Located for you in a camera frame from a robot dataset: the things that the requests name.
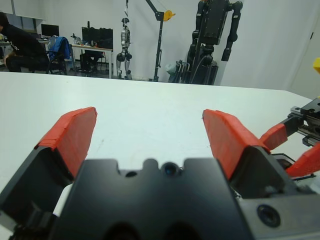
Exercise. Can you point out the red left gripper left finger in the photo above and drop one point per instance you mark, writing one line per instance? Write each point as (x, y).
(72, 135)

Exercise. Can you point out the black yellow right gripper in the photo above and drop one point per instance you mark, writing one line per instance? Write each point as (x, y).
(312, 110)

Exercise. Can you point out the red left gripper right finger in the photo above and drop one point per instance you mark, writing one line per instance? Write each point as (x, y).
(230, 140)

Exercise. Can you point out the small black camera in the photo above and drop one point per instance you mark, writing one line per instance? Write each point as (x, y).
(285, 164)

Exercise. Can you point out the black office chair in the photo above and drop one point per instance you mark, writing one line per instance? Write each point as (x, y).
(57, 66)

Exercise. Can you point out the black computer tower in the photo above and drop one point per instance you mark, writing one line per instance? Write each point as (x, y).
(85, 62)

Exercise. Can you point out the folded black trolley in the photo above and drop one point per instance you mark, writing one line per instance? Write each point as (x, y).
(182, 72)

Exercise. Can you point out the blue jacket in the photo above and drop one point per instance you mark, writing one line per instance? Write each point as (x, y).
(60, 46)

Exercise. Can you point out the white desk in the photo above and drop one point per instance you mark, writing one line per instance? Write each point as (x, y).
(106, 49)

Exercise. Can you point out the teal bag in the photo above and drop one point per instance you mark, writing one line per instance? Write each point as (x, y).
(170, 69)

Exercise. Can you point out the black computer monitor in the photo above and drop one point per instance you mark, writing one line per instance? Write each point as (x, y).
(90, 37)
(106, 38)

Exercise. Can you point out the person in black clothes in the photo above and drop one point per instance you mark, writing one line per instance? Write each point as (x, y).
(22, 47)

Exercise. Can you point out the small computer monitor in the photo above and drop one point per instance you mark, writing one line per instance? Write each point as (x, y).
(50, 30)

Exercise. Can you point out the silver humanoid robot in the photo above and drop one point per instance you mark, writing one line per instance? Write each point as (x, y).
(124, 37)

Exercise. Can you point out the black crane yellow winch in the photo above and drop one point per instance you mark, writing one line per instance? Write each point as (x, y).
(160, 45)

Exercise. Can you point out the large black humanoid robot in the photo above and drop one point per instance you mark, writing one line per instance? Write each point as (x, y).
(212, 22)

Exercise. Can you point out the white roller blind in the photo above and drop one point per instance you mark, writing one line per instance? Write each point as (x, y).
(30, 8)

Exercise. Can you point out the white camera box base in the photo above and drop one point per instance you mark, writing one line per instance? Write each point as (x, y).
(282, 156)

